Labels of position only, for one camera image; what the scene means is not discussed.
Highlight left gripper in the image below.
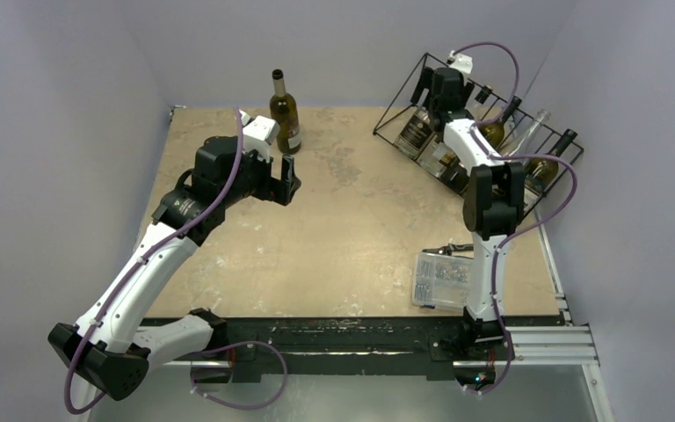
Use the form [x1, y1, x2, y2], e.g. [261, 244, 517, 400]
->
[220, 141, 299, 207]

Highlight tall clear glass bottle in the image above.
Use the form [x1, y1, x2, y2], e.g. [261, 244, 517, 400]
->
[395, 105, 436, 161]

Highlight clear square bottle gold cap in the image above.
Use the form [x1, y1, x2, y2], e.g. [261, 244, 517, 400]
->
[417, 85, 493, 179]

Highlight dark green bottle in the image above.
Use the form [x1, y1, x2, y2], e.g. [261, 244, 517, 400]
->
[525, 129, 578, 195]
[478, 96, 521, 151]

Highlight clear glass bottle short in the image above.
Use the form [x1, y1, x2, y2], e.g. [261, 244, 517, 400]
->
[501, 109, 551, 156]

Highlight dark green bottle front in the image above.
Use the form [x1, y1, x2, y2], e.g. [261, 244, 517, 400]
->
[525, 129, 578, 195]

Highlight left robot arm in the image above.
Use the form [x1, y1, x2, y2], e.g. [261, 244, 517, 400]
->
[48, 136, 301, 401]

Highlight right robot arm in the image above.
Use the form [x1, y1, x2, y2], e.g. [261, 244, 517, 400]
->
[412, 67, 524, 358]

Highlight black pliers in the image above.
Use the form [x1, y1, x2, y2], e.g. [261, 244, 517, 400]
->
[419, 243, 474, 256]

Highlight clear plastic screw box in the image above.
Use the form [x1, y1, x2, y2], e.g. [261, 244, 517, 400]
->
[411, 252, 473, 311]

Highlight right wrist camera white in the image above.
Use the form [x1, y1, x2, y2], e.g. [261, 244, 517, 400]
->
[446, 51, 474, 76]

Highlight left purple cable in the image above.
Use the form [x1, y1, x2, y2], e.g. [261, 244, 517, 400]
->
[62, 106, 245, 416]

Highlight purple cable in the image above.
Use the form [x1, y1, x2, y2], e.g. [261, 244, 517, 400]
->
[451, 40, 579, 397]
[62, 106, 245, 416]

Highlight black wire wine rack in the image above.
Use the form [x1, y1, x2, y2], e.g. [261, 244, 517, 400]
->
[373, 53, 584, 216]

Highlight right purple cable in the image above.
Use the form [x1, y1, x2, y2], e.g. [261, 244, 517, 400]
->
[451, 40, 579, 397]

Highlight purple cable loop below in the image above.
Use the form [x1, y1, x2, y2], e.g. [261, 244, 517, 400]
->
[190, 340, 290, 412]

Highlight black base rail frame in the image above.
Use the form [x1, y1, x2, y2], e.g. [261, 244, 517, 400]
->
[139, 316, 598, 386]

